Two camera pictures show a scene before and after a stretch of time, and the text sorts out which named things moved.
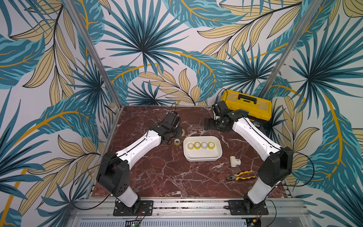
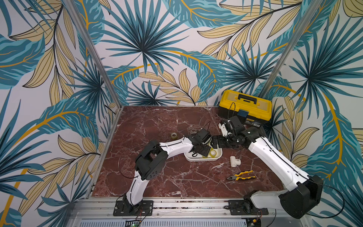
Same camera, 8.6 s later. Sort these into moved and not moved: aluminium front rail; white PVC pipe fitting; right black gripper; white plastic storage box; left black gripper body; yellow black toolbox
Moved: right black gripper; left black gripper body
Not moved: yellow black toolbox; aluminium front rail; white plastic storage box; white PVC pipe fitting
